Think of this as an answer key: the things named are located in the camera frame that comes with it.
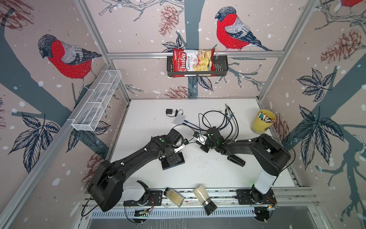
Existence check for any black network switch box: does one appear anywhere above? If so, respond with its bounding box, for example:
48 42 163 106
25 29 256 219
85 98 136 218
161 153 185 170

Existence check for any black looped ethernet cable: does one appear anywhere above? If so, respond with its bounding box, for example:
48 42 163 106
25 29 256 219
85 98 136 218
198 110 229 135

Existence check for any blue ethernet cable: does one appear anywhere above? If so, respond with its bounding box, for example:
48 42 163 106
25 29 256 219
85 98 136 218
182 113 238 135

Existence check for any black power adapter with cable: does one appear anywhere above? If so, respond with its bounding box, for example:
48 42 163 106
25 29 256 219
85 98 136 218
165 109 184 118

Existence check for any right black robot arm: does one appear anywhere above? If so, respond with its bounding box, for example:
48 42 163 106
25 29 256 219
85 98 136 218
194 127 291 204

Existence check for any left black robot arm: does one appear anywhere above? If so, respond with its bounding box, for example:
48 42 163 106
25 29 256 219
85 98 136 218
87 129 189 212

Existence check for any black stapler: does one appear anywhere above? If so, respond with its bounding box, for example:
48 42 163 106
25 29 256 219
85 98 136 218
227 155 246 167

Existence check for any glass spice jar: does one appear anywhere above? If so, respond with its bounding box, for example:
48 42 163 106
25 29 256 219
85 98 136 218
164 188 184 207

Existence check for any yellow cup with pens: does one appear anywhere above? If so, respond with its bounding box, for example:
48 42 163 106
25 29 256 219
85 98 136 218
251 109 276 134

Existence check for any red cassava chips bag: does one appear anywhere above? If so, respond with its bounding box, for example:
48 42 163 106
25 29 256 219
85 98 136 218
173 49 215 73

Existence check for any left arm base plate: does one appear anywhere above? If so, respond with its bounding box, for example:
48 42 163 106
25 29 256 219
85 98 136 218
120 180 163 207

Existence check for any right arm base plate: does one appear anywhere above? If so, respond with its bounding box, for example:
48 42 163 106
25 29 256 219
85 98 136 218
236 189 277 205

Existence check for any black wall basket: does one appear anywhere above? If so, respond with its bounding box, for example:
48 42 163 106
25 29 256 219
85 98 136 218
167 56 228 78

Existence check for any white wire mesh shelf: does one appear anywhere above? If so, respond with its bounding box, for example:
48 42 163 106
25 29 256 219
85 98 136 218
72 70 122 131

